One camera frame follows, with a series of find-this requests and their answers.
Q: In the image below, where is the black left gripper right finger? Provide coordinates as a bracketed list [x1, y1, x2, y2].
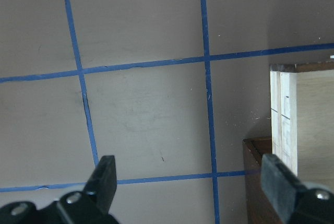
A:
[261, 154, 333, 223]

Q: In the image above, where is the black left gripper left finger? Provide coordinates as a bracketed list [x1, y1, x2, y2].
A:
[1, 156, 117, 224]

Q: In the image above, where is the wooden drawer with white handle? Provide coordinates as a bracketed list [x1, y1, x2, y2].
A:
[270, 60, 333, 190]

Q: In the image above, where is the dark brown drawer cabinet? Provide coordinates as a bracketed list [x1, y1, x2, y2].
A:
[242, 137, 288, 224]

